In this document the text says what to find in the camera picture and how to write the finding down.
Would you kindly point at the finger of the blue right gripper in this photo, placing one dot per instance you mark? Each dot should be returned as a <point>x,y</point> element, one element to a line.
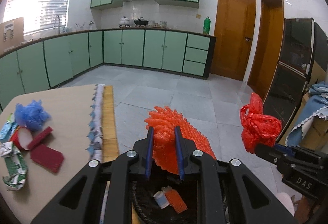
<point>288,151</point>

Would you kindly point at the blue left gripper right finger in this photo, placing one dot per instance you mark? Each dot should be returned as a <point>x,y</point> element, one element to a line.
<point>179,152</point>

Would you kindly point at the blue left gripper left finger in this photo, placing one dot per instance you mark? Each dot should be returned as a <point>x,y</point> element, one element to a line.
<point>149,152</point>

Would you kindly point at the red plastic bag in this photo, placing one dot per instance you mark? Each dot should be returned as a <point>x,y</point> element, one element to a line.
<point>258,127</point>

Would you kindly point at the blue white paper cup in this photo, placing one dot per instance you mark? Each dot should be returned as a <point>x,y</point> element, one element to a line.
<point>161,199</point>

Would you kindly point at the orange mesh tube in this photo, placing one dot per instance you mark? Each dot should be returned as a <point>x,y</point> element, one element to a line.
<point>174,199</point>

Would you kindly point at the black trash bin with liner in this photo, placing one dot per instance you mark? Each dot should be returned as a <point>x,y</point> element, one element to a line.
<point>182,198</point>

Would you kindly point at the green lower kitchen cabinets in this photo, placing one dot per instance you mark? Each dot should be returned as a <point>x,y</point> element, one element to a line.
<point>50,62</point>

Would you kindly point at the cardboard box with blue cloth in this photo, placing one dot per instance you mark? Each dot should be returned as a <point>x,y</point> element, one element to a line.
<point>309,126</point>

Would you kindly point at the beige tablecloth with blue trim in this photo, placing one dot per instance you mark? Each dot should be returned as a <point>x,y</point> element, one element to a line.
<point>70,110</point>

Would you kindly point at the wooden door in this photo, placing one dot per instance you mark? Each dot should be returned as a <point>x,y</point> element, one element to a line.
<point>268,46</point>
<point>234,31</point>

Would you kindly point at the maroon scouring pad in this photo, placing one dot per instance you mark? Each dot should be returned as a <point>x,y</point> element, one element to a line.
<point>48,158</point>
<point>39,138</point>

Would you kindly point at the black glass cabinet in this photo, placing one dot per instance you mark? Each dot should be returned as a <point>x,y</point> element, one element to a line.
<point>302,62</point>

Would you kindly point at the green bottle on counter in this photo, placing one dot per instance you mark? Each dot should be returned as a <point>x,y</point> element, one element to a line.
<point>206,26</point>

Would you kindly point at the blue mesh bath sponge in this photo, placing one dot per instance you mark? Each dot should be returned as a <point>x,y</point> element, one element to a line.
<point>32,116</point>

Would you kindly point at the black wok on stove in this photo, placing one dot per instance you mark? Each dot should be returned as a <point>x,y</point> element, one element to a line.
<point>141,23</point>

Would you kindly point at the white pot on stove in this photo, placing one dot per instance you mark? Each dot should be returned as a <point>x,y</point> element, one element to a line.
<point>124,22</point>

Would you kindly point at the red white paper cup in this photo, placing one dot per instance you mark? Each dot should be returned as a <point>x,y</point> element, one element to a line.
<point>21,138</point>

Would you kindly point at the crumpled green white carton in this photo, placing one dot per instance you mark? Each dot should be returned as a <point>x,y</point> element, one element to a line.
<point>16,166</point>

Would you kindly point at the light blue snack wrapper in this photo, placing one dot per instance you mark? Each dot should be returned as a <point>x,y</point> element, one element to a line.
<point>8,128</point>

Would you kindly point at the sink faucet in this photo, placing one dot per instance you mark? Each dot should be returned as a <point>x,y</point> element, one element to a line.
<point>57,24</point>

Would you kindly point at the cardboard box on counter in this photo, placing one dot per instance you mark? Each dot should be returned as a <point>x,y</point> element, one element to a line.
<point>11,34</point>

